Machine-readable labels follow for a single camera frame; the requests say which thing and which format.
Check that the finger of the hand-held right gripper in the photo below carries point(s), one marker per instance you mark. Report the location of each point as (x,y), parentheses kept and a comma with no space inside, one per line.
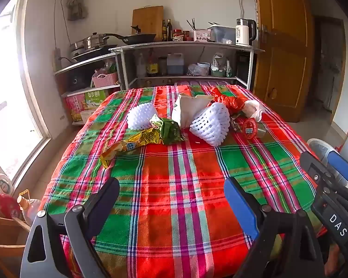
(314,170)
(340,166)

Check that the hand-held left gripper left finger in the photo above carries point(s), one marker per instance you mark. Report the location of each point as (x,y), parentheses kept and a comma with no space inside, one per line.
(104,199)

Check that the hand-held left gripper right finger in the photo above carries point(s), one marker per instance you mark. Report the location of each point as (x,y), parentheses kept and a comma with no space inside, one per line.
(240,205)

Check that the gold snack wrapper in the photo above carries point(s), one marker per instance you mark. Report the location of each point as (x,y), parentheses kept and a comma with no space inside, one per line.
(139,140)

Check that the large white foam fruit net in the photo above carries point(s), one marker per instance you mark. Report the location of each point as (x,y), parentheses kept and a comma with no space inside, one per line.
(211,127)

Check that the white tissue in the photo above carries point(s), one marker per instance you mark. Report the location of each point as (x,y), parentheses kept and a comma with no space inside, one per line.
(253,108)

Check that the small white foam fruit net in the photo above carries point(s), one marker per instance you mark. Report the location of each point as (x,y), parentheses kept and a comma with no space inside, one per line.
(140,117)

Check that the green wrapper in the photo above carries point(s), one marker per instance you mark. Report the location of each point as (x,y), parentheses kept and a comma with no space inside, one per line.
(169,131)

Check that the red plastic bag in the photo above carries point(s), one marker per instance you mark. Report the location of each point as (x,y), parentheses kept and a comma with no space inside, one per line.
(229,100)

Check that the beige snack bag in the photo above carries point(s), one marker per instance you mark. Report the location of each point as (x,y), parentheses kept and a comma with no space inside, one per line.
(188,107)

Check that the plaid blanket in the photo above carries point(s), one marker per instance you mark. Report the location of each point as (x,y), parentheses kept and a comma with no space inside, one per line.
(174,194)

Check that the pink carton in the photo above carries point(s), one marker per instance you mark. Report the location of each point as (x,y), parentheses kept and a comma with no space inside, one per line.
(74,107)

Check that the green carton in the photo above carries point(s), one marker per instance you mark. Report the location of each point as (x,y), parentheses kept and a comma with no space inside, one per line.
(95,98)

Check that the white bottle with green cap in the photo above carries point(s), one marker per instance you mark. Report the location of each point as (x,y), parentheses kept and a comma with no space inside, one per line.
(1,184)

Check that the wooden furniture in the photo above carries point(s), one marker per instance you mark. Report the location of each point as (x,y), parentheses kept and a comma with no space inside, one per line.
(5,237)

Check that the wooden door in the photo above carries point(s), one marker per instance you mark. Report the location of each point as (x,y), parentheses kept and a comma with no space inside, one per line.
(284,63)

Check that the pink basket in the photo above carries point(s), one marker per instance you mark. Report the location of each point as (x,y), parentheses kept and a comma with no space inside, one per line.
(105,80)

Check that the black rice cooker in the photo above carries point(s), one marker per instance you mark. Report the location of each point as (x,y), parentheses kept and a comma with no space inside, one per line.
(75,83)

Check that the storage box with pink lid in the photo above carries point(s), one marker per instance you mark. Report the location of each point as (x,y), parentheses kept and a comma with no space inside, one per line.
(197,82)

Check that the green and white packet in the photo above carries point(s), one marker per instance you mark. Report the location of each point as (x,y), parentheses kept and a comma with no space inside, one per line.
(229,69)

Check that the green bowl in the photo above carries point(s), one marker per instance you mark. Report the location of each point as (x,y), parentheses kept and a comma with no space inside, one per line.
(217,73)

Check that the window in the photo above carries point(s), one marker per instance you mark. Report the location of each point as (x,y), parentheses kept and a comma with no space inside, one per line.
(5,107)

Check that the white plastic bottle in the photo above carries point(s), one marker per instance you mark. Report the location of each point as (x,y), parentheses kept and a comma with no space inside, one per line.
(141,68)

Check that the white low shelf unit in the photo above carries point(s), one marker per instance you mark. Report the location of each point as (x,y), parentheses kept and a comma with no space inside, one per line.
(84,62)

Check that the soy sauce bottle yellow label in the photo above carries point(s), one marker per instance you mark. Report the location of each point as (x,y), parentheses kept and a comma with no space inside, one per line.
(152,68)

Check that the white tub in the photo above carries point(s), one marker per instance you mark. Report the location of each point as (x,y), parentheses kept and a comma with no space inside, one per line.
(204,69)

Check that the crumpled clear plastic bag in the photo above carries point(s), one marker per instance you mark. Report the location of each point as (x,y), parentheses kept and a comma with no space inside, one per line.
(193,71)

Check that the white food bag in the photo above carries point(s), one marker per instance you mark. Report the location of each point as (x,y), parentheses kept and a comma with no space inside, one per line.
(218,62)

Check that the small dark jar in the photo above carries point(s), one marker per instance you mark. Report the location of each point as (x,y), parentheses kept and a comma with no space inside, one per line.
(162,66)

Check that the black induction cooker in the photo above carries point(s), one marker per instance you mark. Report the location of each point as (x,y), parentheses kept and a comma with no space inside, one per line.
(90,54)

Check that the large plastic jug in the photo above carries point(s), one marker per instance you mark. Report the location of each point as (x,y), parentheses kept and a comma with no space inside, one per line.
(175,65)

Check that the white and black kettle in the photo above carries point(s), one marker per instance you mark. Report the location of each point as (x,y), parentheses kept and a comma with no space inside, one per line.
(243,33)

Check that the steel steamer pot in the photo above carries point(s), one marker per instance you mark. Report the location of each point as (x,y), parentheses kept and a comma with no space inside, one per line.
(90,42)

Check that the grey plastic container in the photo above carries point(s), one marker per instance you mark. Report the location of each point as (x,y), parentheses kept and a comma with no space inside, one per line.
(222,34)

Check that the black frying pan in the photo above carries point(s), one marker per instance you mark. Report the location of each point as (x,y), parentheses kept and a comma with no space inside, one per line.
(139,38)

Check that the grey metal shelf unit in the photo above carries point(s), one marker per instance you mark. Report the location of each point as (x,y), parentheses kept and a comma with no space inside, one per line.
(191,45)

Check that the pink utensil box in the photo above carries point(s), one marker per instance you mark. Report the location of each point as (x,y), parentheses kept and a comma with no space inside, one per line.
(202,35)

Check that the short dark sauce bottle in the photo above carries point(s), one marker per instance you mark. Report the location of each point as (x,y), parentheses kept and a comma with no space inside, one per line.
(164,33)

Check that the red jar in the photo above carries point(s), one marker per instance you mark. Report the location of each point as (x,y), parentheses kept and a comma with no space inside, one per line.
(186,35)
(178,35)

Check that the tall dark sauce bottle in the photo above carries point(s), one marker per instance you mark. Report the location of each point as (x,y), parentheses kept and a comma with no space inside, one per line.
(169,31)

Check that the wooden cutting board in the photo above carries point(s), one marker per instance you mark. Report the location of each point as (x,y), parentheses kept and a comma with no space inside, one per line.
(148,20)

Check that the chopsticks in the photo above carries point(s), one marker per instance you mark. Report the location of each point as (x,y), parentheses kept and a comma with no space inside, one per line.
(191,24)

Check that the wall power strip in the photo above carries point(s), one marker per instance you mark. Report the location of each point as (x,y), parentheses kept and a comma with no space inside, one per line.
(56,60)

